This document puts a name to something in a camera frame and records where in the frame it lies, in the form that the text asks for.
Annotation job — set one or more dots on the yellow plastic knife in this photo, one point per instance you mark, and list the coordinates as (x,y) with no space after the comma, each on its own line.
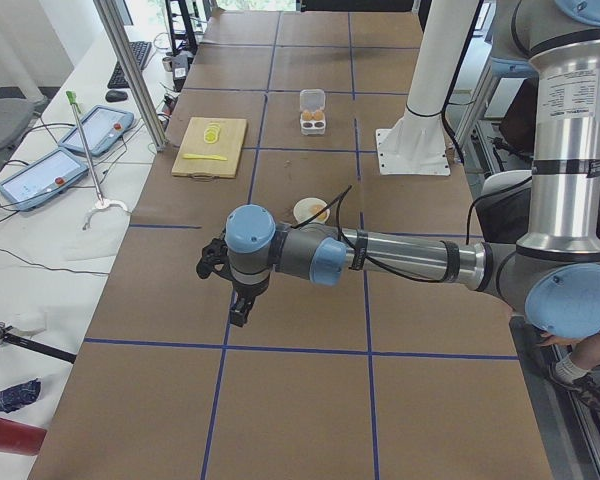
(210,157)

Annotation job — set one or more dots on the white bowl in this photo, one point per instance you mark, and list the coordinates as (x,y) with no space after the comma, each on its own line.
(308,207)

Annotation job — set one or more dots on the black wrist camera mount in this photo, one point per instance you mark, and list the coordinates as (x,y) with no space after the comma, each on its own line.
(214,260)

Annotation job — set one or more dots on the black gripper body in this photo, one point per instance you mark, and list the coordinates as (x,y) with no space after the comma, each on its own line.
(246,290)

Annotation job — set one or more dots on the brown egg from bowl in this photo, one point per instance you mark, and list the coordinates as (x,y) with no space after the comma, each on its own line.
(316,209)

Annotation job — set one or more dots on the folded dark umbrella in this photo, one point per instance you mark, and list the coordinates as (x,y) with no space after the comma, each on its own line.
(19,396)

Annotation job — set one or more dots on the black tripod rod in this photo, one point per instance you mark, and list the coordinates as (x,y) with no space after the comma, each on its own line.
(8,337)

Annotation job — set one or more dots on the teach pendant tablet near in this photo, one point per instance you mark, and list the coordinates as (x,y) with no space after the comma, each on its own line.
(43,180)

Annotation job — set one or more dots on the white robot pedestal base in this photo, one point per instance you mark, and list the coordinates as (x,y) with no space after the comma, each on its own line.
(415,145)

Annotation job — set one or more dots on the teach pendant tablet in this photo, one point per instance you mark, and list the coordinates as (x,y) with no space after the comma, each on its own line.
(43,180)
(103,126)

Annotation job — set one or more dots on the teach pendant tablet far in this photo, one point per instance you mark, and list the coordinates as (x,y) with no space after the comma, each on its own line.
(103,126)

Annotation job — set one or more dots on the clear plastic egg box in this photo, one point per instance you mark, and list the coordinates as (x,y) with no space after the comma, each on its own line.
(312,120)

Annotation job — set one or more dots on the black computer mouse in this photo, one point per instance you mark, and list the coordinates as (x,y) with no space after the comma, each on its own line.
(114,96)

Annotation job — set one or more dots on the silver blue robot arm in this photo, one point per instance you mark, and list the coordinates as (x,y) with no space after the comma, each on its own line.
(551,275)

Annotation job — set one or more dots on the red cylinder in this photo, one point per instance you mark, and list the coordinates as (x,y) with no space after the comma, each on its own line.
(19,438)

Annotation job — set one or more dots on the black power adapter box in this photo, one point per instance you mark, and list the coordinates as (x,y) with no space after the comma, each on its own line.
(180,64)

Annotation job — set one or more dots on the bamboo cutting board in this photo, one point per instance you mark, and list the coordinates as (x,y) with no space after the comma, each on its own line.
(230,143)

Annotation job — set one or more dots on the grabber stick green handle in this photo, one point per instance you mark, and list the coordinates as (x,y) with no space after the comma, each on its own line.
(102,202)

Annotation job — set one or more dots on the grey office chair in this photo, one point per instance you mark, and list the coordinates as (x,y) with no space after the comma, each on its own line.
(15,116)

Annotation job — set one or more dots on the aluminium frame post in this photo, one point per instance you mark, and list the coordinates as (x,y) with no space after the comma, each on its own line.
(115,30)

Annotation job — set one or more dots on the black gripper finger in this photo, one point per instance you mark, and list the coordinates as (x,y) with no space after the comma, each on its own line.
(240,309)

